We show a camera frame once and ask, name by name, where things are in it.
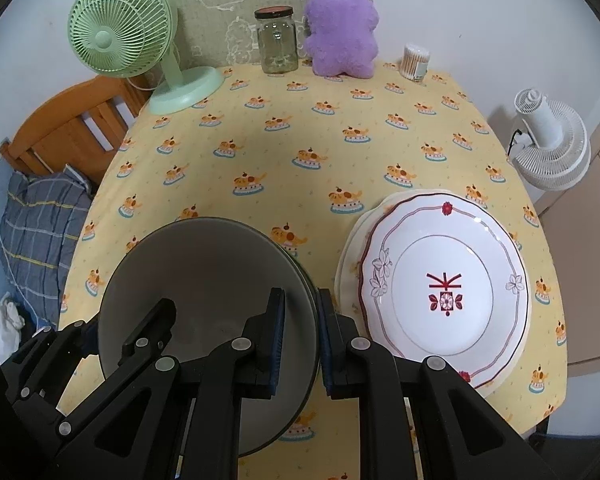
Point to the grey plaid pillow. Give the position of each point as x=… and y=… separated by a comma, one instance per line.
x=41, y=224

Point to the white crumpled cloth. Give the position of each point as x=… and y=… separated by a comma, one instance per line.
x=11, y=325

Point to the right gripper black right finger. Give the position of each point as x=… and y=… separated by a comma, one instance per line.
x=417, y=419

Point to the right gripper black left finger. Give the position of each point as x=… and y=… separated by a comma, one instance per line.
x=211, y=390

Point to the yellow patterned tablecloth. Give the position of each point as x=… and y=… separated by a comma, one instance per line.
x=304, y=160

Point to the white plate with yellow flowers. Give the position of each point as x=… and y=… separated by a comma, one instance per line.
x=350, y=279

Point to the cotton swab container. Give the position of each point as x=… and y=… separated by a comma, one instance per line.
x=414, y=63

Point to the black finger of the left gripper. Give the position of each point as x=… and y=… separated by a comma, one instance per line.
x=85, y=384

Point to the green desk fan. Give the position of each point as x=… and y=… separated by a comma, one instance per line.
x=126, y=38

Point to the glass jar with dark lid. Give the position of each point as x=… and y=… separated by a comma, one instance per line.
x=277, y=39

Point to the white plate with red pattern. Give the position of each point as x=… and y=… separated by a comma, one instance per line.
x=445, y=294

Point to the wooden bed headboard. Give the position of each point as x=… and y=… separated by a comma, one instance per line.
x=80, y=127

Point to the white clip fan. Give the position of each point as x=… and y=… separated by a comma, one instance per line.
x=552, y=149

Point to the purple plush toy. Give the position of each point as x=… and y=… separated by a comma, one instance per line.
x=341, y=37

